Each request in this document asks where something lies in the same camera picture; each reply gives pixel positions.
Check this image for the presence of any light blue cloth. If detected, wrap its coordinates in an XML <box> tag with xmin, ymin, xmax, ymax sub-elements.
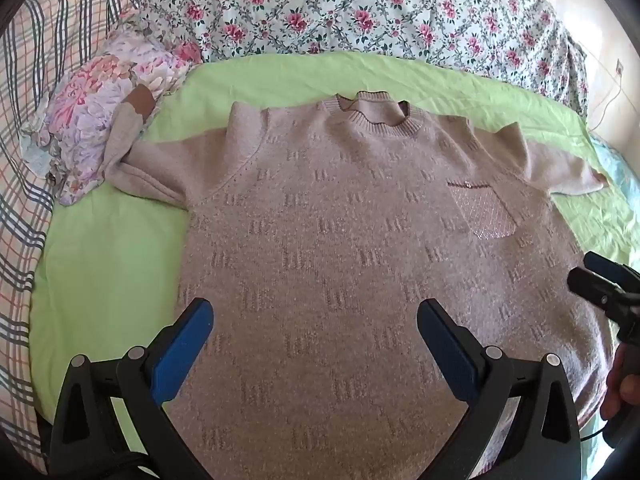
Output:
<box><xmin>590</xmin><ymin>132</ymin><xmax>640</xmax><ymax>211</ymax></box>

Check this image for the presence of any plaid blanket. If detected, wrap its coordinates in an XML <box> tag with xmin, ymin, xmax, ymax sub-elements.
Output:
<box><xmin>0</xmin><ymin>0</ymin><xmax>151</xmax><ymax>476</ymax></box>

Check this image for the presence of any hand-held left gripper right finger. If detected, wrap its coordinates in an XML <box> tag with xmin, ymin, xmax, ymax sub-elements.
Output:
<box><xmin>417</xmin><ymin>299</ymin><xmax>583</xmax><ymax>480</ymax></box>

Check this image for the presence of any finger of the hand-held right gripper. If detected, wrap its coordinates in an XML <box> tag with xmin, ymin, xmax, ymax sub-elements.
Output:
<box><xmin>567</xmin><ymin>266</ymin><xmax>628</xmax><ymax>313</ymax></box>
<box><xmin>584</xmin><ymin>251</ymin><xmax>640</xmax><ymax>291</ymax></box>

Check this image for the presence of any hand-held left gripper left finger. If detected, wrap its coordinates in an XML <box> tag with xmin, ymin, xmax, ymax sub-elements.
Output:
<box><xmin>47</xmin><ymin>297</ymin><xmax>216</xmax><ymax>480</ymax></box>

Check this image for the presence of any white floral quilt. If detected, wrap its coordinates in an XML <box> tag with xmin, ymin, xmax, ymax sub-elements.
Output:
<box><xmin>125</xmin><ymin>0</ymin><xmax>591</xmax><ymax>116</ymax></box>

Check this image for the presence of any purple pink floral pillow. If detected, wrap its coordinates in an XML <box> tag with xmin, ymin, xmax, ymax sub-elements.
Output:
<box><xmin>20</xmin><ymin>30</ymin><xmax>203</xmax><ymax>206</ymax></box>

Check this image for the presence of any person's right hand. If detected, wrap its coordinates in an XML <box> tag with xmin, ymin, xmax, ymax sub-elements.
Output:
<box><xmin>600</xmin><ymin>345</ymin><xmax>640</xmax><ymax>421</ymax></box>

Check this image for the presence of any green bed sheet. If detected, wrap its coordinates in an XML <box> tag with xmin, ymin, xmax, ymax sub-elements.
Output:
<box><xmin>30</xmin><ymin>50</ymin><xmax>640</xmax><ymax>480</ymax></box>

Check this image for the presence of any beige knitted sweater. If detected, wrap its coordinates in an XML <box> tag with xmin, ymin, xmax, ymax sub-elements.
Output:
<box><xmin>105</xmin><ymin>87</ymin><xmax>618</xmax><ymax>480</ymax></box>

